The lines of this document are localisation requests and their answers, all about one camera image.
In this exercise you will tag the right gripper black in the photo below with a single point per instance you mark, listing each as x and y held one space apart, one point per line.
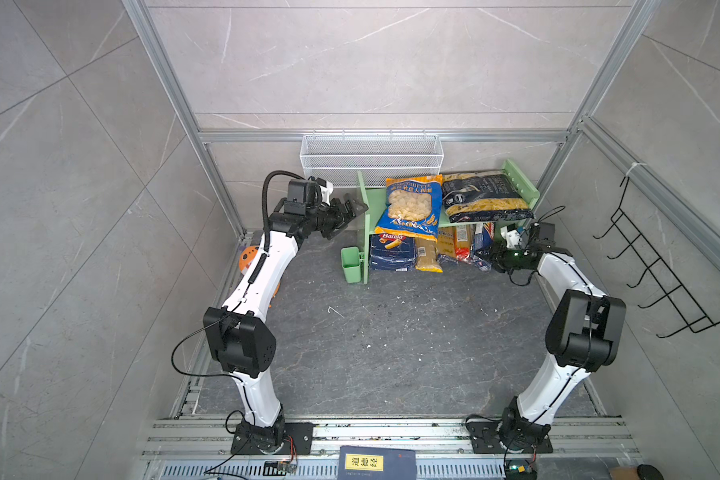
496 256

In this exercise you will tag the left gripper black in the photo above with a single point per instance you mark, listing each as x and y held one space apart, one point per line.
340 217

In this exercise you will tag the blue Barilla spaghetti box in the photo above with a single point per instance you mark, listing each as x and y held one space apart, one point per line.
483 237

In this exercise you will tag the red pasta packet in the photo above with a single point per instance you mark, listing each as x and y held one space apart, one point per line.
463 242

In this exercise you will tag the dark blue spaghetti bag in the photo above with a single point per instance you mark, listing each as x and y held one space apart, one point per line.
446 243

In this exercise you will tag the blue Barilla rigatoni box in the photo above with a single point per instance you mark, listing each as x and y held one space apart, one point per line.
392 252

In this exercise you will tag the dark penne pasta bag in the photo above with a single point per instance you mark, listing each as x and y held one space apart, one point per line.
486 196

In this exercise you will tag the yellow spaghetti bag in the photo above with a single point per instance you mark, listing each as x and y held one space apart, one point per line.
427 256

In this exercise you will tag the blue orecchiette pasta bag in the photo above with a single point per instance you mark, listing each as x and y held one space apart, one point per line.
413 207

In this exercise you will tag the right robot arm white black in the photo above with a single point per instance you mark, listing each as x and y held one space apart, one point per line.
582 336

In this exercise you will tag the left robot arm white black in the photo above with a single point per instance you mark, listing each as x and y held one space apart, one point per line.
237 335

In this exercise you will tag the green two-tier shelf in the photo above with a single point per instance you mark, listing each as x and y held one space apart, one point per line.
374 198

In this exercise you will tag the small green cup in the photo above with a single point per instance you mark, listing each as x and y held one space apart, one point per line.
351 264

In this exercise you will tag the orange shark plush toy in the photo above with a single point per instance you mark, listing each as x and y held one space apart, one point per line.
249 258

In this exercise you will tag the dark blue book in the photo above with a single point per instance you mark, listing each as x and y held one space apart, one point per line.
370 463

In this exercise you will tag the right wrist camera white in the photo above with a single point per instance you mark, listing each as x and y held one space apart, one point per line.
513 239

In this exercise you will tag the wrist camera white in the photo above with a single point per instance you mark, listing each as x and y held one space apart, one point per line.
513 239
322 190

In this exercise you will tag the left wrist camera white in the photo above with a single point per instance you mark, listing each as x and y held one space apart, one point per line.
322 190

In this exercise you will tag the white wire mesh basket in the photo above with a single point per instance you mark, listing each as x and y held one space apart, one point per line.
349 159

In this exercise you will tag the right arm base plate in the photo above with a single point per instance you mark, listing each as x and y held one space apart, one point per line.
492 437

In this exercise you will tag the black wire hook rack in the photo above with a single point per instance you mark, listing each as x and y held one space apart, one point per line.
694 318

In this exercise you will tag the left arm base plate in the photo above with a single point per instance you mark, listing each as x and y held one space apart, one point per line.
278 439

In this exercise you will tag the aluminium rail frame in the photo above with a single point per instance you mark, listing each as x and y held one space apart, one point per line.
205 447

